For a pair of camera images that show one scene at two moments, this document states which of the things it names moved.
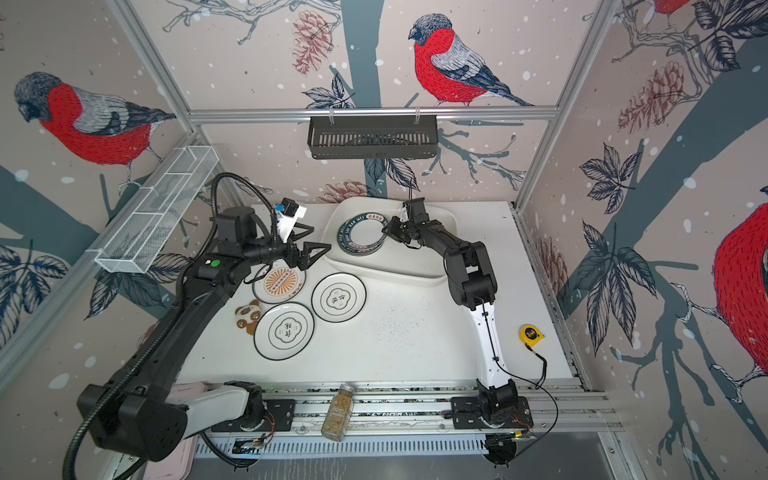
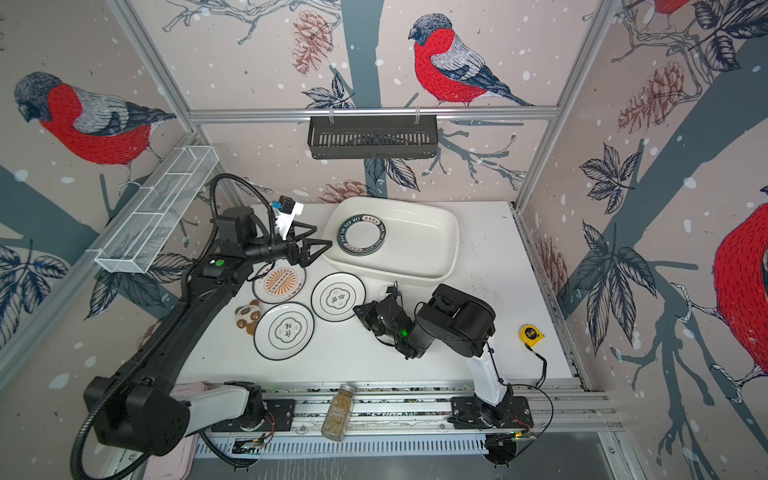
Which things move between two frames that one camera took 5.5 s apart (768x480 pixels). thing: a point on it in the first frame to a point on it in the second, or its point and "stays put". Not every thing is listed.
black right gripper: (395, 228) to (372, 308)
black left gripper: (304, 259) stays put
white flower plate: (284, 331) stays put
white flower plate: (338, 297) stays put
